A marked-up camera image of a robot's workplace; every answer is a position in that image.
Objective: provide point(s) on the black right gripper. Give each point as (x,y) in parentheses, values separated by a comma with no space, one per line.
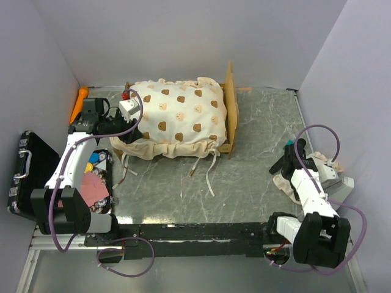
(310,159)

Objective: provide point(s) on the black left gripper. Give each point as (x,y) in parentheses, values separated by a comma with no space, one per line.
(131,137)

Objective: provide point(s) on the wooden pet bed frame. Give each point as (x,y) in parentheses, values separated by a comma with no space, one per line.
(229,107)

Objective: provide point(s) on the bear print bed mattress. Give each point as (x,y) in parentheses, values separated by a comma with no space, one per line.
(174,119)

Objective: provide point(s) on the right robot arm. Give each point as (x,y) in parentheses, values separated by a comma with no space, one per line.
(321,238)

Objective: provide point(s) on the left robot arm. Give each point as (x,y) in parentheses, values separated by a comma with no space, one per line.
(59,207)

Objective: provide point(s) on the orange plastic carrot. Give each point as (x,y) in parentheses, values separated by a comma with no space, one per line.
(82,94)

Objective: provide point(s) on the blue round cap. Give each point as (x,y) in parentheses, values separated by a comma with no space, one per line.
(94,158)

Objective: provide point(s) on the yellow round cap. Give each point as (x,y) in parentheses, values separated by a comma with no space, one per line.
(89,167)

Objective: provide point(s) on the white lint roller box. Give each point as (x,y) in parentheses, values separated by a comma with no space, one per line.
(339,189)

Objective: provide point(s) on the pink paper sheets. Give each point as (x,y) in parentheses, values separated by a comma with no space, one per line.
(91,188)

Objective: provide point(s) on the black open carrying case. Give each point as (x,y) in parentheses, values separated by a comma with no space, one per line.
(35,163)

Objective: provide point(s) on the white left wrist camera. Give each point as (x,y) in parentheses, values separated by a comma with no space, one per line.
(129,106)

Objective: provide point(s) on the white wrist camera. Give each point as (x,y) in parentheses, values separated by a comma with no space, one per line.
(326,172)
(129,106)

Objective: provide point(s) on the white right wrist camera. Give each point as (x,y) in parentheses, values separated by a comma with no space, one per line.
(326,172)

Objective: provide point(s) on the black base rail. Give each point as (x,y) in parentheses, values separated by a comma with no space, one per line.
(137,241)

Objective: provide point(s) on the aluminium frame rail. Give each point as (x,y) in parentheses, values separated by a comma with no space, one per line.
(58,241)

